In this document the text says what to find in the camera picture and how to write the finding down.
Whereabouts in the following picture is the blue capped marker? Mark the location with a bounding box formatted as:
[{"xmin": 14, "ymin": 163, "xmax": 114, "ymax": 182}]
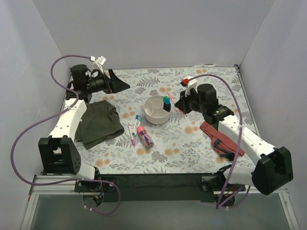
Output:
[{"xmin": 132, "ymin": 115, "xmax": 139, "ymax": 137}]

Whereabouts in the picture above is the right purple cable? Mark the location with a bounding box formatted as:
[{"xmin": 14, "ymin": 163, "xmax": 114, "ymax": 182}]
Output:
[{"xmin": 191, "ymin": 74, "xmax": 251, "ymax": 210}]

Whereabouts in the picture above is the orange pink pen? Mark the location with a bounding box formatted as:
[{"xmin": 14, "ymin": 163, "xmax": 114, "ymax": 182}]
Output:
[{"xmin": 167, "ymin": 92, "xmax": 187, "ymax": 117}]

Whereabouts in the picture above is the pink lid pencil jar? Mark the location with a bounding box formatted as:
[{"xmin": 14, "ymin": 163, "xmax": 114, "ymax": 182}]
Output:
[{"xmin": 137, "ymin": 126, "xmax": 154, "ymax": 149}]

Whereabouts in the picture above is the dark green cloth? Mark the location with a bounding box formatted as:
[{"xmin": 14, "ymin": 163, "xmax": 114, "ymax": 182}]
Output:
[{"xmin": 75, "ymin": 100, "xmax": 125, "ymax": 150}]

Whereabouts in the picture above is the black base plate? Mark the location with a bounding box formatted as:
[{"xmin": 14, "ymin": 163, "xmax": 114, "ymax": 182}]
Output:
[{"xmin": 74, "ymin": 172, "xmax": 247, "ymax": 203}]

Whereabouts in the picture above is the pink capped marker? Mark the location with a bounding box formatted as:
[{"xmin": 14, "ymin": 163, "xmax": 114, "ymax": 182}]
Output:
[{"xmin": 128, "ymin": 125, "xmax": 136, "ymax": 146}]

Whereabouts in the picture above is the aluminium front rail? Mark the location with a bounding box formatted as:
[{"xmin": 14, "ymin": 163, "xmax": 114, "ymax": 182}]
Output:
[{"xmin": 20, "ymin": 172, "xmax": 300, "ymax": 230}]

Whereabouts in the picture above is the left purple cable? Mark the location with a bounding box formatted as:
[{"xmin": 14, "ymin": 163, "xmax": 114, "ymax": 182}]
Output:
[{"xmin": 11, "ymin": 55, "xmax": 122, "ymax": 215}]

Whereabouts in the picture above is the floral table mat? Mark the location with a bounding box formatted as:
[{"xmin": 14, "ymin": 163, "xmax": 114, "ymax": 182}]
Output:
[{"xmin": 75, "ymin": 67, "xmax": 257, "ymax": 174}]

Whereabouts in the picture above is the purple cable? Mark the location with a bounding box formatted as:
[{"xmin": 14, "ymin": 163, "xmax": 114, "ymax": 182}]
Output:
[
  {"xmin": 191, "ymin": 74, "xmax": 251, "ymax": 210},
  {"xmin": 11, "ymin": 55, "xmax": 122, "ymax": 215}
]

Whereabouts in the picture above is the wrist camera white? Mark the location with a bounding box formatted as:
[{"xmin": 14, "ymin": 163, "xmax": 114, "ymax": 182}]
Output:
[
  {"xmin": 181, "ymin": 75, "xmax": 197, "ymax": 97},
  {"xmin": 90, "ymin": 56, "xmax": 106, "ymax": 74}
]

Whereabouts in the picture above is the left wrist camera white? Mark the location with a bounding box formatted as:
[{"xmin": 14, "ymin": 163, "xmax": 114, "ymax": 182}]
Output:
[{"xmin": 90, "ymin": 56, "xmax": 106, "ymax": 74}]

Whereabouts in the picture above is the blue black highlighter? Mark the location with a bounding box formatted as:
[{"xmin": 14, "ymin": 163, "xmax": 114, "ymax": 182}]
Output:
[{"xmin": 164, "ymin": 98, "xmax": 171, "ymax": 113}]

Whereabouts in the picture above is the red cloth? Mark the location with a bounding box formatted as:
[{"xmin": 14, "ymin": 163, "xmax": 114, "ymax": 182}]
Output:
[{"xmin": 200, "ymin": 121, "xmax": 237, "ymax": 161}]

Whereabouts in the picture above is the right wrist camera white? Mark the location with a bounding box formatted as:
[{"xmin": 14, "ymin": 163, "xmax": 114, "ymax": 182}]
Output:
[{"xmin": 181, "ymin": 75, "xmax": 197, "ymax": 97}]

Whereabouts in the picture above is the white round organizer container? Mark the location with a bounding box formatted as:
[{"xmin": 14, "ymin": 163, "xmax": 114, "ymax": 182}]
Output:
[{"xmin": 143, "ymin": 95, "xmax": 171, "ymax": 125}]

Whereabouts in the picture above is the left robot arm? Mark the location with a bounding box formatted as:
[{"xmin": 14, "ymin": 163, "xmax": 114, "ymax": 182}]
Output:
[{"xmin": 38, "ymin": 64, "xmax": 130, "ymax": 192}]

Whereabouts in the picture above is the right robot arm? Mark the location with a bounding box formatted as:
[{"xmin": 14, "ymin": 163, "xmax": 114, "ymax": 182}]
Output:
[{"xmin": 175, "ymin": 79, "xmax": 294, "ymax": 195}]

